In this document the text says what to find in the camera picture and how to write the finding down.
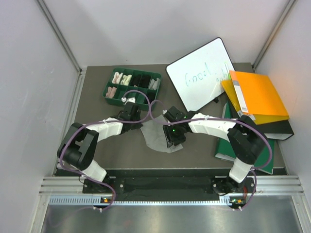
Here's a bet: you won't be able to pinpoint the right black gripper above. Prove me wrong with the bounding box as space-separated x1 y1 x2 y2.
163 123 186 148

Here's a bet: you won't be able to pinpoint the grey underwear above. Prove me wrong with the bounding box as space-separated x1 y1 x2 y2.
141 120 183 153

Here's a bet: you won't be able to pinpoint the black underwear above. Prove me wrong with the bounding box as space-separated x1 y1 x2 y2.
130 74 151 88
146 90 156 103

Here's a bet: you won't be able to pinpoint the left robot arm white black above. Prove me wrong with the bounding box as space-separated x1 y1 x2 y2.
57 102 142 193

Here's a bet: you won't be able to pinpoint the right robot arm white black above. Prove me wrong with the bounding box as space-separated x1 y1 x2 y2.
163 106 273 192

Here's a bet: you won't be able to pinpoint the black rolled underwear in tray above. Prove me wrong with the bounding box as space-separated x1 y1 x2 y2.
130 74 151 88

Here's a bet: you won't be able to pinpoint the pink rolled socks bottom-left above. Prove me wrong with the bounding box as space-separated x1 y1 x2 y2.
105 87 117 99

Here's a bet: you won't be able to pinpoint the green compartment tray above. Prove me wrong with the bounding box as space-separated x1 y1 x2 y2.
103 67 162 111

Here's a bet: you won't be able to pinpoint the cream rolled socks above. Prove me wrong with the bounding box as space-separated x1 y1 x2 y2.
120 75 132 86

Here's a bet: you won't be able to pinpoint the grey rolled socks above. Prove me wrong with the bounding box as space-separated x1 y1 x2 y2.
148 78 160 90

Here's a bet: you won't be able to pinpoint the pink rolled socks top-left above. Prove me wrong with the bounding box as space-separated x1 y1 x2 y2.
112 72 123 84

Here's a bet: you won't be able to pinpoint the green binder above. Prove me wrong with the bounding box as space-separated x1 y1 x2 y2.
214 101 275 175

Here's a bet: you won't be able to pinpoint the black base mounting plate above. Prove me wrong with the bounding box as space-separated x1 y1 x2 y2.
82 176 258 194

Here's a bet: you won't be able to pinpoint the orange binder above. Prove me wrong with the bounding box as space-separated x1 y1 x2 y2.
221 70 289 125

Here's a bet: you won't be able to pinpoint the black binder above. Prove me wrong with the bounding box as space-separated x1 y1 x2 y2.
257 120 294 140

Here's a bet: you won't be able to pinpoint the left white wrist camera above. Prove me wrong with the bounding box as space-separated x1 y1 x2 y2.
121 97 136 105

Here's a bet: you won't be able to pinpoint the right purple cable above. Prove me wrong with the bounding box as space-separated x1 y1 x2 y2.
150 100 273 211

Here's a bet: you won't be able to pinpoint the purple cable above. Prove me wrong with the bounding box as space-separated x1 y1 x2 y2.
59 90 152 211
150 100 273 211

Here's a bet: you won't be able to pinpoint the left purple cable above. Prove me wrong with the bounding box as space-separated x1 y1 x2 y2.
59 90 152 211

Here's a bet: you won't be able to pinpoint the white whiteboard black frame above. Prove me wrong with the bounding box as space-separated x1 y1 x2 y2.
166 37 235 111

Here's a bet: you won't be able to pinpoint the white slotted cable duct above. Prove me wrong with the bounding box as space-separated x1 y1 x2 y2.
49 196 245 206

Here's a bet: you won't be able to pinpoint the aluminium frame rail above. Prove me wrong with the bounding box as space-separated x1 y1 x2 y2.
35 0 82 73

